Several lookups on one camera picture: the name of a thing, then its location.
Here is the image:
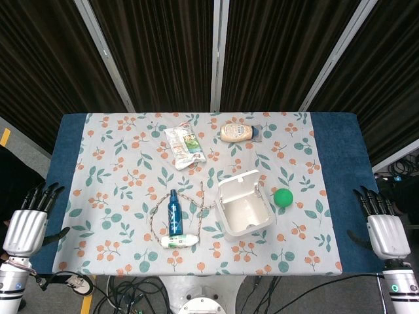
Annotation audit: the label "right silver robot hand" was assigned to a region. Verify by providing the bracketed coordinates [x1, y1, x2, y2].
[347, 185, 411, 261]

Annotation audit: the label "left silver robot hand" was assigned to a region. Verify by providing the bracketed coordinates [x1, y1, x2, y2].
[2, 182, 71, 256]

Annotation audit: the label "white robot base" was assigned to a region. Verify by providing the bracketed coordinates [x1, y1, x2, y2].
[159, 275, 247, 314]

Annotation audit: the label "white plastic container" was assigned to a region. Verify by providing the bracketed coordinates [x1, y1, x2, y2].
[214, 169, 274, 241]

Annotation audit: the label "blue table cover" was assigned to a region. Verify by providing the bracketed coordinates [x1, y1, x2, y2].
[30, 112, 385, 275]

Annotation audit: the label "black white sneaker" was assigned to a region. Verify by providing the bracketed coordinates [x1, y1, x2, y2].
[65, 273, 94, 297]

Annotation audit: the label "yellow floor tape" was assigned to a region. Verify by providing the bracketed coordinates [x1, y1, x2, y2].
[80, 292, 94, 314]

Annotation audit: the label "green ball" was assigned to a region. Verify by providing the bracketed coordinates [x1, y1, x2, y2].
[273, 188, 295, 208]

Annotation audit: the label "blue spray bottle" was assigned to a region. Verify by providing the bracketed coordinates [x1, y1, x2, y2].
[167, 189, 183, 236]

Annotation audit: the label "white green tube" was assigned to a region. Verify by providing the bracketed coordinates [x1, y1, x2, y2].
[160, 234, 199, 249]

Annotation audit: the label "beige sauce bottle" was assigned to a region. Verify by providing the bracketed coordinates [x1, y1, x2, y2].
[219, 122, 264, 143]

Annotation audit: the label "floral tablecloth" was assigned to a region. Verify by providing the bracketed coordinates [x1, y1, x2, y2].
[52, 112, 344, 275]

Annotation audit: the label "white snack bag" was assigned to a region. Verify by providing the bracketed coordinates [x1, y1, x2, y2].
[164, 122, 207, 171]

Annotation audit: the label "dark curtain screen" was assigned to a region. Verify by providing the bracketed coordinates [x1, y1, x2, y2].
[0, 0, 419, 166]

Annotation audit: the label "black floor cables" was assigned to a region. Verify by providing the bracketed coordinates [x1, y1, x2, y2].
[34, 270, 386, 314]

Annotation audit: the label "braided rope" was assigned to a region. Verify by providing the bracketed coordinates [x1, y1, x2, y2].
[150, 181, 217, 245]

